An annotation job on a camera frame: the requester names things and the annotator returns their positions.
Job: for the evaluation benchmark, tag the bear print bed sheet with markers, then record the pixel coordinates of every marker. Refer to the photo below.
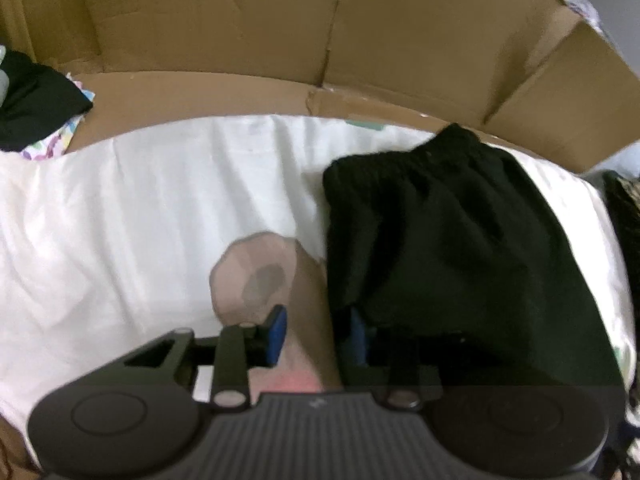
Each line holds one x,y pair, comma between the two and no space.
150,210

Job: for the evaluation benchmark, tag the black crumpled cloth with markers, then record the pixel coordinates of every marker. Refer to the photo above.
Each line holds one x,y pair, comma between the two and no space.
40,100

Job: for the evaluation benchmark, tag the cardboard box wall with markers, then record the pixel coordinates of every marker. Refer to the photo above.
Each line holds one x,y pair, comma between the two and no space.
250,25

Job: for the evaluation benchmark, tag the black shorts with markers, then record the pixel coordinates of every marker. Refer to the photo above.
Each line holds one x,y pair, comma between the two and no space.
450,240

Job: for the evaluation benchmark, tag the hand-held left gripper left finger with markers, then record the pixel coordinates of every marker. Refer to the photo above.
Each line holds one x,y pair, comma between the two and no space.
277,335

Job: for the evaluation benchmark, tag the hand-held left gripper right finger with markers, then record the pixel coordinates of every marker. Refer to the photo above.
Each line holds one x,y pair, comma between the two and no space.
357,340

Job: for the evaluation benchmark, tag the leopard print cloth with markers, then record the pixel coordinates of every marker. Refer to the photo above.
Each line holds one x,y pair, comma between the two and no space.
625,210

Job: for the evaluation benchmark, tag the colourful printed cloth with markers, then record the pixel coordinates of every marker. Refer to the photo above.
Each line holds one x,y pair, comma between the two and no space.
50,145

